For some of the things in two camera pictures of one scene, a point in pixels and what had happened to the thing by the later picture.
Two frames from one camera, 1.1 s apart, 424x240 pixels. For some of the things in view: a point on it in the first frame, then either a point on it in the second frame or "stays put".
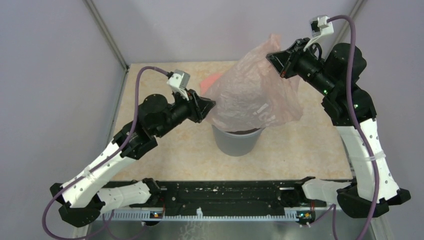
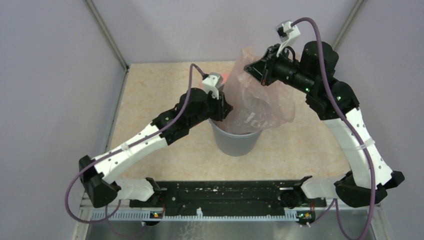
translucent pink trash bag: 251,94 stays put
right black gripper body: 297,50 to 278,66
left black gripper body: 194,113 to 216,107
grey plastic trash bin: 237,143 stays put
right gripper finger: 280,61 to 258,70
